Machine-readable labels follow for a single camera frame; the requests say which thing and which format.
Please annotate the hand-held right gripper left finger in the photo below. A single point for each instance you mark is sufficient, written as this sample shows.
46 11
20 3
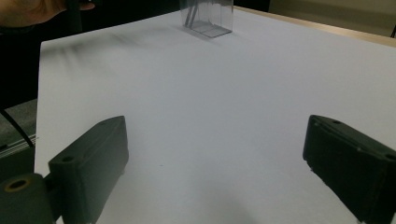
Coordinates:
90 168

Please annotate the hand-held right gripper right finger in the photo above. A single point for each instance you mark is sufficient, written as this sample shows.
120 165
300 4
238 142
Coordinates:
351 165

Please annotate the clear plastic organizer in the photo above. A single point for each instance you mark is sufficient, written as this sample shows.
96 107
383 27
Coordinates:
218 18

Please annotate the white table board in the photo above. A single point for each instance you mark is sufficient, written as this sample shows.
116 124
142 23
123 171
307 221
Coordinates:
218 109

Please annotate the wooden table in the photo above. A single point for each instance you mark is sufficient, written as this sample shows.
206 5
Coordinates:
311 26

